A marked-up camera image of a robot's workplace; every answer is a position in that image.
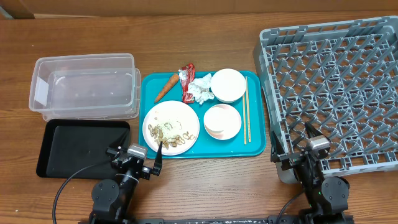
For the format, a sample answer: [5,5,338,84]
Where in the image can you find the pile of white rice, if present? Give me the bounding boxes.
[154,120,185,140]

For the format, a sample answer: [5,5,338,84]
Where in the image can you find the white tissue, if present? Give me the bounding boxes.
[187,73,215,105]

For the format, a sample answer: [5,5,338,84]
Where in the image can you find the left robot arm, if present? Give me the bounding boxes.
[89,133,165,223]

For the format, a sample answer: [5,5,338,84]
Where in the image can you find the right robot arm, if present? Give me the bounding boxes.
[271,122,354,224]

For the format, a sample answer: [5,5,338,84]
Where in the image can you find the orange carrot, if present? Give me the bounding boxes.
[154,73,179,103]

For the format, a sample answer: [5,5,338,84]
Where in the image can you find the white plate with food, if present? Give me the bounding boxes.
[142,100,200,156]

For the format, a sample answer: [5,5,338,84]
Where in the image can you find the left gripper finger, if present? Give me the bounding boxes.
[108,131,129,151]
[151,141,163,176]

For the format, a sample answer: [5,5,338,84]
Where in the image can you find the red snack wrapper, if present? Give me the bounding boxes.
[178,63,195,104]

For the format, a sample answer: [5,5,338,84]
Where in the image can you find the pink and white bowl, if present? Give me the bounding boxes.
[203,104,242,141]

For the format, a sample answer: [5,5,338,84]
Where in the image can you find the clear plastic storage bin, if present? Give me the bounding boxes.
[29,53,141,121]

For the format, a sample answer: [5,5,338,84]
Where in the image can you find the black plastic tray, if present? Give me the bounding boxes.
[36,119,130,178]

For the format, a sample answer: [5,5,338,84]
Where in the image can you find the brown peanut shells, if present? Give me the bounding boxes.
[147,122,197,149]

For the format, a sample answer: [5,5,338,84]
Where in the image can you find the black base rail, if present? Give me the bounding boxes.
[133,215,312,224]

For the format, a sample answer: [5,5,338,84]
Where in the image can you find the teal plastic serving tray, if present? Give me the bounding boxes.
[139,70,267,159]

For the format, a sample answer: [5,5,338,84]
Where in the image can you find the grey dishwasher rack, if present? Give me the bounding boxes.
[253,16,397,176]

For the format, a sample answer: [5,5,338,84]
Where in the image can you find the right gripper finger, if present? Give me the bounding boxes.
[271,131,285,162]
[304,122,323,139]

